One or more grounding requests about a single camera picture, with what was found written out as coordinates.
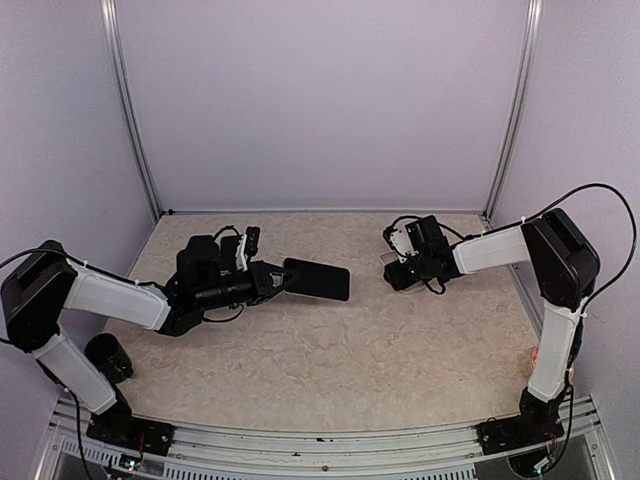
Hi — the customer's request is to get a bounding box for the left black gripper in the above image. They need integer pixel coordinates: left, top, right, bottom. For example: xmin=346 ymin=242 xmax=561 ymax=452
xmin=195 ymin=259 xmax=298 ymax=311

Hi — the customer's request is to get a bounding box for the black phone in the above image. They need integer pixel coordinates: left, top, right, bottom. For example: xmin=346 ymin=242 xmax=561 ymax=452
xmin=219 ymin=235 xmax=241 ymax=274
xmin=186 ymin=235 xmax=219 ymax=258
xmin=283 ymin=258 xmax=351 ymax=302

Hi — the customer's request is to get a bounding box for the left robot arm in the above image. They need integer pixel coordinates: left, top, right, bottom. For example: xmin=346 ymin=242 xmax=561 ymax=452
xmin=1 ymin=235 xmax=299 ymax=445

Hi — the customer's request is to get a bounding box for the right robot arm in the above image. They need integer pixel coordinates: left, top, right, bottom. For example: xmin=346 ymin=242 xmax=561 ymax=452
xmin=382 ymin=208 xmax=600 ymax=444

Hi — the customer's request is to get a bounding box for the red white patterned bowl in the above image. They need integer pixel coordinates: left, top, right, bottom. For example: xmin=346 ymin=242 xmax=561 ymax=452
xmin=529 ymin=346 xmax=539 ymax=373

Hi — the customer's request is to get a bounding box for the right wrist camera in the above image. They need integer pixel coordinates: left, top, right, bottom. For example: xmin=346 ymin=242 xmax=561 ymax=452
xmin=382 ymin=226 xmax=416 ymax=262

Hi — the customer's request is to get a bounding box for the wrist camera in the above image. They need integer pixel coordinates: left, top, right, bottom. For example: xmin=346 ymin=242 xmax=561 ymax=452
xmin=382 ymin=226 xmax=416 ymax=262
xmin=236 ymin=226 xmax=261 ymax=271

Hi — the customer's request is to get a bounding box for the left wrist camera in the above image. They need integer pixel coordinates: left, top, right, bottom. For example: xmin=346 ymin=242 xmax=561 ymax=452
xmin=236 ymin=226 xmax=261 ymax=271

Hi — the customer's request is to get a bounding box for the right aluminium frame post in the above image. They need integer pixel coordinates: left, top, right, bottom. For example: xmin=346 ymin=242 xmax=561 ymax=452
xmin=483 ymin=0 xmax=544 ymax=222

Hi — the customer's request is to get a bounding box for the aluminium frame post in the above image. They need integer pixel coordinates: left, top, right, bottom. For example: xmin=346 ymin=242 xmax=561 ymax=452
xmin=483 ymin=0 xmax=544 ymax=222
xmin=100 ymin=0 xmax=163 ymax=222

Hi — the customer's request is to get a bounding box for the front aluminium rail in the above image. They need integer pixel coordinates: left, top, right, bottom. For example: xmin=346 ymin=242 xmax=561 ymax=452
xmin=37 ymin=424 xmax=614 ymax=480

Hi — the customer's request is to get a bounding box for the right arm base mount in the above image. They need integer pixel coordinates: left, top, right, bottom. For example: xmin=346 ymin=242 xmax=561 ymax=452
xmin=476 ymin=388 xmax=566 ymax=455

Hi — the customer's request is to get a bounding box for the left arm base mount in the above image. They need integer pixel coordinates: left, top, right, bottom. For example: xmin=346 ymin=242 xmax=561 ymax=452
xmin=86 ymin=389 xmax=175 ymax=457

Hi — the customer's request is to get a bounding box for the right camera cable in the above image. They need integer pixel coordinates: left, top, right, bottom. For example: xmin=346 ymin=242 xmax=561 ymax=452
xmin=389 ymin=183 xmax=637 ymax=451

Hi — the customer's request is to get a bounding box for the left aluminium frame post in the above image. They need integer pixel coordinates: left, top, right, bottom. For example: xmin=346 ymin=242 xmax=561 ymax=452
xmin=100 ymin=0 xmax=163 ymax=222

